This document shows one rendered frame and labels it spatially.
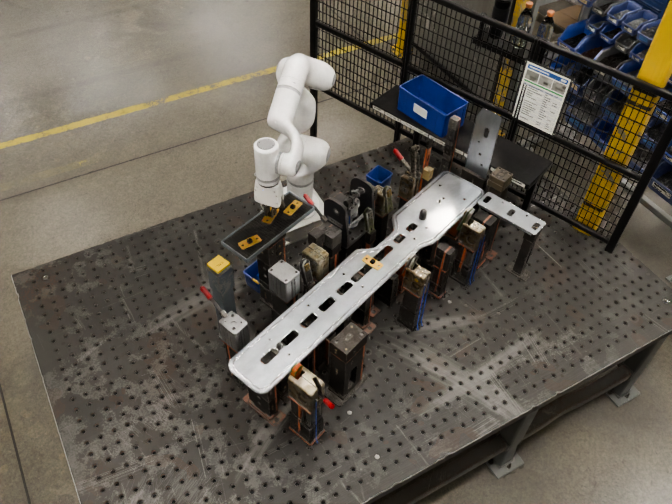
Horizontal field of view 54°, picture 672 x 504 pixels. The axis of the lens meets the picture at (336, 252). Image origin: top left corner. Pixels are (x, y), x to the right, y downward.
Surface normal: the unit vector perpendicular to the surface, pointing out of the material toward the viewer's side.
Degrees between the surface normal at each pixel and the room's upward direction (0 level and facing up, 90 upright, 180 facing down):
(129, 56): 0
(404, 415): 0
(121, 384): 0
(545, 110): 90
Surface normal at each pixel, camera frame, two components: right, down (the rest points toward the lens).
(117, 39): 0.03, -0.66
